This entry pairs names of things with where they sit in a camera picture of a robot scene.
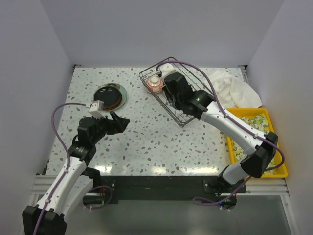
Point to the white orange patterned bowl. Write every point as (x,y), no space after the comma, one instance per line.
(154,84)

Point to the white towel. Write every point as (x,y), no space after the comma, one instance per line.
(233,92)

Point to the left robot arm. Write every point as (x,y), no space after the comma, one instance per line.
(50,214)

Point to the orange plate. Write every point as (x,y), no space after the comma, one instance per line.
(111,102)

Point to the yellow plastic tray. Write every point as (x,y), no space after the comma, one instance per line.
(280,172)

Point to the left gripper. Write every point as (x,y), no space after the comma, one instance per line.
(117,125)

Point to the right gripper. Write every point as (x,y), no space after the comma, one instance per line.
(167,91)

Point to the aluminium frame rail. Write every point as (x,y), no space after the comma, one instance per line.
(39,187)

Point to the green floral plate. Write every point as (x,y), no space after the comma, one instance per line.
(121,89)

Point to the lemon print cloth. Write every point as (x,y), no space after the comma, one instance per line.
(258,122)

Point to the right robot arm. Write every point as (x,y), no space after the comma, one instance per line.
(260,147)

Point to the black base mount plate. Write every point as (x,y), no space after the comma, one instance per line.
(163,188)

